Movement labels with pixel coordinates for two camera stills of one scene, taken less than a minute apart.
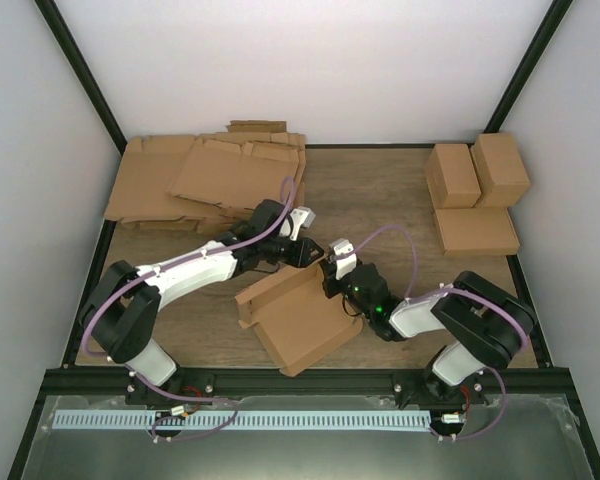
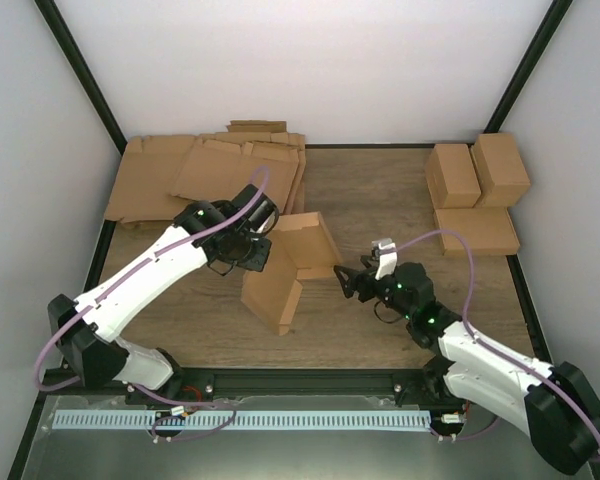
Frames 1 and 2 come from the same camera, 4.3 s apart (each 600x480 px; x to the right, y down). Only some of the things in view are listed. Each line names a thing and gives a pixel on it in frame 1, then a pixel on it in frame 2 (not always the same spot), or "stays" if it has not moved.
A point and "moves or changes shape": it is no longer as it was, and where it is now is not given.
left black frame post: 61,29 stays
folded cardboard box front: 476,231 stays
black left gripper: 305,247 to 256,262
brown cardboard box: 297,319 moves or changes shape
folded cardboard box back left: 452,177 stays
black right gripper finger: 329,272 to 349,285
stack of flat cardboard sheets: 211,180 stays
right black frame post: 529,65 stays
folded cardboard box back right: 502,175 stays
